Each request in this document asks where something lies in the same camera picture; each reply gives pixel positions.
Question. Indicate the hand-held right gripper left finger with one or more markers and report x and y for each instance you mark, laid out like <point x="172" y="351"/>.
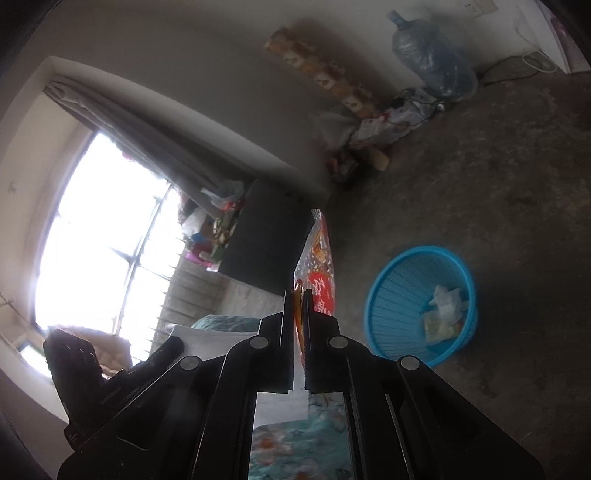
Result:
<point x="277" y="350"/>

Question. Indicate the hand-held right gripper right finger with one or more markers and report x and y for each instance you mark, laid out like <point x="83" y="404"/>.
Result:
<point x="323" y="355"/>

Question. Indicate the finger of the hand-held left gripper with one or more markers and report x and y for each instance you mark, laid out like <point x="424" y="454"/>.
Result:
<point x="161" y="357"/>

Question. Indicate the blue plastic basket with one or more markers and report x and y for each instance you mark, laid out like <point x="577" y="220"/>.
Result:
<point x="392" y="295"/>

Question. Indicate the red and white packet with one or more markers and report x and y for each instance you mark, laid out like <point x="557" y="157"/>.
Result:
<point x="321" y="258"/>

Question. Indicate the orange snack packet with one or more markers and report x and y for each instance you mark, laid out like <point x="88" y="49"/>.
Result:
<point x="441" y="327"/>

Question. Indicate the white tissue paper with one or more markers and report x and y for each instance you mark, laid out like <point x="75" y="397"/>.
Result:
<point x="445" y="300"/>

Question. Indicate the beige padded jacket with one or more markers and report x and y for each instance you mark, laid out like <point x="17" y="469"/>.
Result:
<point x="113" y="346"/>

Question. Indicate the grey metal window railing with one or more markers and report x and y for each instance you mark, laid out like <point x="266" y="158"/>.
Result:
<point x="194" y="295"/>

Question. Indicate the floral light blue quilt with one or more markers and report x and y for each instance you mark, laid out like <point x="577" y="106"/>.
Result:
<point x="295" y="447"/>

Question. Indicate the dark cabinet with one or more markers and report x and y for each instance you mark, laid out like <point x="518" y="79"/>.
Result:
<point x="268" y="240"/>

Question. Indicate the colourful packets pile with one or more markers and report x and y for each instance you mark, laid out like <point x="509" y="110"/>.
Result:
<point x="226" y="230"/>

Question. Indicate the tan slipper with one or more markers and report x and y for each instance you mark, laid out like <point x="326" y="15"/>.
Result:
<point x="379" y="159"/>

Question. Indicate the white floor plastic bag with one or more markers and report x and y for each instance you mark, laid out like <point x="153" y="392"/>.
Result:
<point x="337" y="129"/>

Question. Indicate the grey curtain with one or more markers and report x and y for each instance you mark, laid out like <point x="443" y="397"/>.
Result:
<point x="138" y="129"/>

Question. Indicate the tall patterned box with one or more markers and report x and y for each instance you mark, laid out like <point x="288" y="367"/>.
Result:
<point x="323" y="74"/>

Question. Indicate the large blue water jug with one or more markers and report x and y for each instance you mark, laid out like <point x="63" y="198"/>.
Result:
<point x="434" y="60"/>

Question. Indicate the white appliance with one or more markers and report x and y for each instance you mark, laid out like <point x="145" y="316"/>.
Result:
<point x="565" y="37"/>

